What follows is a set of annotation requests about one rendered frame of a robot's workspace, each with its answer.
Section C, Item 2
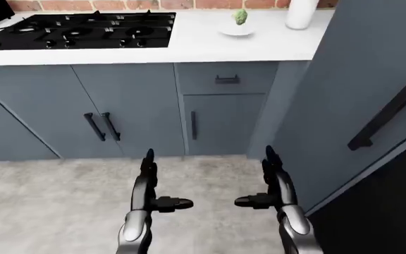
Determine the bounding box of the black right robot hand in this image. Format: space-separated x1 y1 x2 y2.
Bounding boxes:
234 144 299 212

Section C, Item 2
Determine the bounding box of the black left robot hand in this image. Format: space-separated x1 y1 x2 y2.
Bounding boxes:
130 148 195 214

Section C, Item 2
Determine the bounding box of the black oven front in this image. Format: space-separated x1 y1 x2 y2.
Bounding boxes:
304 135 406 254

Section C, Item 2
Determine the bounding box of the green broccoli floret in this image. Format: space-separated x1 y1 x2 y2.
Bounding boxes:
231 8 249 26

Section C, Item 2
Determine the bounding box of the narrow grey cabinet door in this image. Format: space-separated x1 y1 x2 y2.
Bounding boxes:
183 92 267 157

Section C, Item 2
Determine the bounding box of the tall grey cabinet panel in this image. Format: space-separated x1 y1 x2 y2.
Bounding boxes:
247 0 406 212

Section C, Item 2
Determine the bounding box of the grey drawer front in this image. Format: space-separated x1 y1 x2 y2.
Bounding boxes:
174 61 280 95

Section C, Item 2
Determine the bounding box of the grey corner cabinet door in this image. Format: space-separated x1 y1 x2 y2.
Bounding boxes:
0 78 61 162

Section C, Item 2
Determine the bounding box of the white round plate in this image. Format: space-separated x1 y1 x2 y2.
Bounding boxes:
218 23 255 37

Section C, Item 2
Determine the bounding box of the black gas cooktop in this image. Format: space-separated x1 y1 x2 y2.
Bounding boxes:
0 9 177 52

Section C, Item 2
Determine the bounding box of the white cylindrical container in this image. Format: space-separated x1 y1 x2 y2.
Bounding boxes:
284 0 319 30

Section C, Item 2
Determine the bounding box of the black bar door handle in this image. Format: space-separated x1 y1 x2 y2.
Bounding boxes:
99 111 122 142
83 112 106 142

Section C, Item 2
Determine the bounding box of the thin black door handle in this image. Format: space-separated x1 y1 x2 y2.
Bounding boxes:
190 110 197 140

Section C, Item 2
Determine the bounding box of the short black drawer handle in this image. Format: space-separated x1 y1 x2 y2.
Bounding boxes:
214 74 240 85

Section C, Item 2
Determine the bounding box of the large black bar handle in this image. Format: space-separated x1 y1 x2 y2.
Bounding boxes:
347 76 406 152

